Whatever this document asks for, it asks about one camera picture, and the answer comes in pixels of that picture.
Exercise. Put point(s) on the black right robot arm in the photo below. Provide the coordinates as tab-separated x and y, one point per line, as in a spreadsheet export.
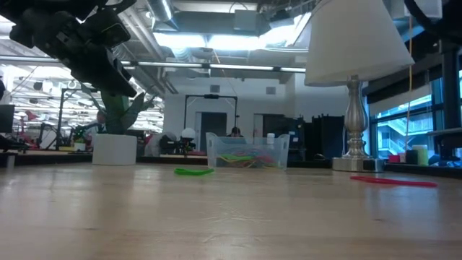
451	21

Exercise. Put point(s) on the white bottle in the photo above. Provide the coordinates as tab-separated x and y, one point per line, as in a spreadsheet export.
270	138

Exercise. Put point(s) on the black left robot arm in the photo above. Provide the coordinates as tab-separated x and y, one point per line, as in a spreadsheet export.
29	25

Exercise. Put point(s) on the black window column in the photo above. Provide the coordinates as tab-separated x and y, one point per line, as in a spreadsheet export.
451	90

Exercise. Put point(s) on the black cup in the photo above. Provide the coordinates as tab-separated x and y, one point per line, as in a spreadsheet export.
410	157

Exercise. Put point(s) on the background black robot arm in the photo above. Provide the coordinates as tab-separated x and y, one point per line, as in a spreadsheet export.
173	144

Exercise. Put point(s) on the white dome lamp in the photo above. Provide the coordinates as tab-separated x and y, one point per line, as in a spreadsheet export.
188	133

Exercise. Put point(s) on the snake plant in white pot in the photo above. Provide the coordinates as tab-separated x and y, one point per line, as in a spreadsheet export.
114	150

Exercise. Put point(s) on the black workstation frame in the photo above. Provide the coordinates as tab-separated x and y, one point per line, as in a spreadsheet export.
60	115

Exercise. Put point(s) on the ceiling light strip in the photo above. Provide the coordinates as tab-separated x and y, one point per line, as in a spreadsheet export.
216	66

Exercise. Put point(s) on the dark doorway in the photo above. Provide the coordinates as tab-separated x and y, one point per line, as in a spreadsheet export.
213	126

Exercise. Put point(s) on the light green cup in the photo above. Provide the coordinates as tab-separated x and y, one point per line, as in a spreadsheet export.
423	155

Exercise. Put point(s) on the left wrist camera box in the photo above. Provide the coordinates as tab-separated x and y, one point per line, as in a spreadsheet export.
115	33

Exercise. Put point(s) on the pale yellow rubber band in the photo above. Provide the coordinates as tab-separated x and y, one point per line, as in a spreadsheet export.
249	165

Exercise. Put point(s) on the black monitor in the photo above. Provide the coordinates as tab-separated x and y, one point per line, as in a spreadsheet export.
6	119

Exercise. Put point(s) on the grey ceiling duct box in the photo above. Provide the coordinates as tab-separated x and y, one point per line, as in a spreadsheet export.
245	20

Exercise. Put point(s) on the red rubber band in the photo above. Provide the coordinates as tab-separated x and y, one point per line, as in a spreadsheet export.
397	181

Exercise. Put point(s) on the green rubber band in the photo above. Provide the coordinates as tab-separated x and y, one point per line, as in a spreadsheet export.
238	157
195	172

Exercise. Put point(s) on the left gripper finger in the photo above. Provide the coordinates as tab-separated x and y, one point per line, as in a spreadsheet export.
104	77
120	68

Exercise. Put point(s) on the rubber bands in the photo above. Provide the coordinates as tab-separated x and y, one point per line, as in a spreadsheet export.
263	157

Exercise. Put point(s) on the black rectangular stand frame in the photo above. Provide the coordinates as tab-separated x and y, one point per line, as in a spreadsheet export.
211	96

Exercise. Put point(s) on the wall vent grille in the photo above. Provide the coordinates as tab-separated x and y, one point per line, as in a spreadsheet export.
214	89
270	90

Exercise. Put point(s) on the black cabinets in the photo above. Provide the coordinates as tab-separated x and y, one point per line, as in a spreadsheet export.
325	137

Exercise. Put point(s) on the table lamp white shade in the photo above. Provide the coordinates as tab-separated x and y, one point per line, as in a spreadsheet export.
355	36

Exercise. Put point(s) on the person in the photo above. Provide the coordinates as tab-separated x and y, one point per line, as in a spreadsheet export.
235	131
100	117

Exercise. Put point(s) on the clear plastic bin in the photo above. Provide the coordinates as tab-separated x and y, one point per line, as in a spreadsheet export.
216	144

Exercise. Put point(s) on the black aluminium frame rail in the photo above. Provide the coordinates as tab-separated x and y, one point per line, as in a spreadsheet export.
166	159

